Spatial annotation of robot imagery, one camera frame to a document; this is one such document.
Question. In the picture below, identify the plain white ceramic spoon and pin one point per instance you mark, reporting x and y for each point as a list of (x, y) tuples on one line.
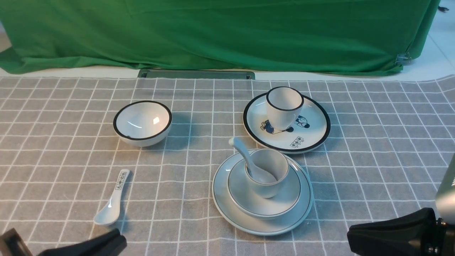
[(255, 172)]

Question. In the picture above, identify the plain white cup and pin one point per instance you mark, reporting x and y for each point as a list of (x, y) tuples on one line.
[(273, 162)]

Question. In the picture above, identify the grey rimmed white bowl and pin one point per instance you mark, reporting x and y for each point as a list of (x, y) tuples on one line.
[(250, 202)]

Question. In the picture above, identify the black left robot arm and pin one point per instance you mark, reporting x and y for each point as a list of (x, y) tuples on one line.
[(109, 244)]

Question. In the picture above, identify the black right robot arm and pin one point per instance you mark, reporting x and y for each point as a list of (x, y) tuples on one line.
[(417, 234)]

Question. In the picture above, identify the black rimmed white cup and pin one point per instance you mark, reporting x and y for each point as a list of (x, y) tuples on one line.
[(283, 105)]

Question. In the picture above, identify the black rimmed cartoon plate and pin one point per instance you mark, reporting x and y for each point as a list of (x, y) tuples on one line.
[(310, 129)]

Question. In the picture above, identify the black rimmed white bowl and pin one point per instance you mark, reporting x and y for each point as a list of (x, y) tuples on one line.
[(143, 123)]

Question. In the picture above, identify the large grey rimmed plate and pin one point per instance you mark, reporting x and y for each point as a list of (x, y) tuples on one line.
[(255, 225)]

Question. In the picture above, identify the white spoon with print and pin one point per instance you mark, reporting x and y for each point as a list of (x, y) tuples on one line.
[(110, 213)]

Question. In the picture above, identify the green backdrop cloth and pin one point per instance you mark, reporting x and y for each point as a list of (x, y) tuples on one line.
[(343, 37)]

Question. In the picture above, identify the grey checked tablecloth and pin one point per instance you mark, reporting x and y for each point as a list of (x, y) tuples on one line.
[(387, 151)]

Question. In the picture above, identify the metal binder clip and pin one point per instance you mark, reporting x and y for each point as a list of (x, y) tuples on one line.
[(403, 59)]

